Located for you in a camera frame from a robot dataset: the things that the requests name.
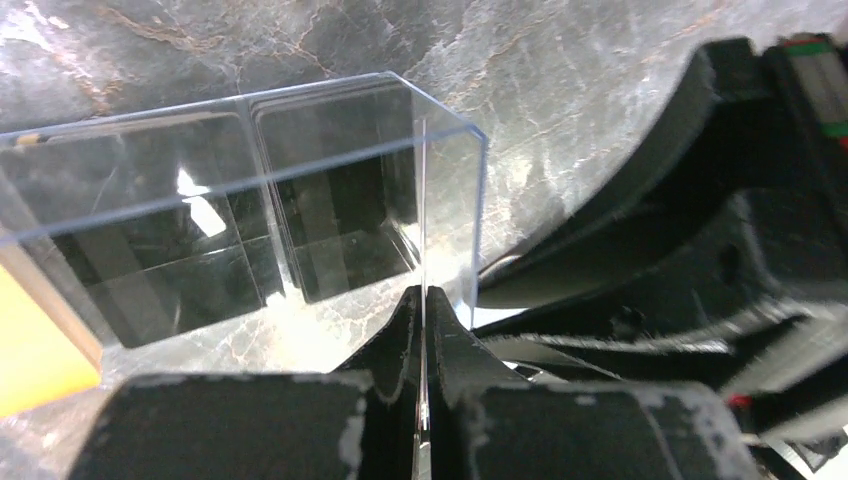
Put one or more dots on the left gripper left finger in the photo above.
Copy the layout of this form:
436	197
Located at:
393	358

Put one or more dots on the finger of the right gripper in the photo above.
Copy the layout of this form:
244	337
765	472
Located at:
708	337

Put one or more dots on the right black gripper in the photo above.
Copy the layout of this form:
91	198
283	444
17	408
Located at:
787	210

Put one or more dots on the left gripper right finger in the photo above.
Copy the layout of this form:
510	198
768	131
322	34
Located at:
460	371

